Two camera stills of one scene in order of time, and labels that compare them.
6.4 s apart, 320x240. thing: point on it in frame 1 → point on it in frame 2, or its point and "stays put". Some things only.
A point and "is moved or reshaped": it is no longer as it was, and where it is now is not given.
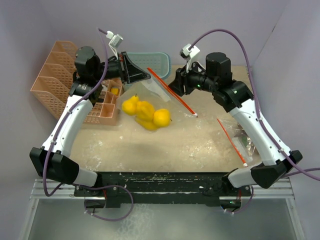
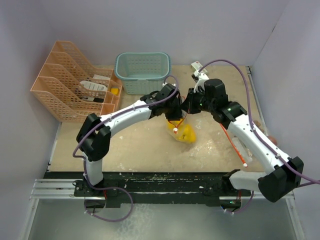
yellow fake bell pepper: (144, 109) is moved or reshaped
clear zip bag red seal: (151, 103) → (184, 130)
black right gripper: (182, 79) → (188, 105)
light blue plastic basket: (159, 63) stays put
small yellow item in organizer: (114, 90) stays put
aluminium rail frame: (64, 191) stays put
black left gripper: (132, 73) → (178, 115)
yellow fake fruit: (147, 123) → (188, 134)
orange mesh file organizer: (52, 87) stays put
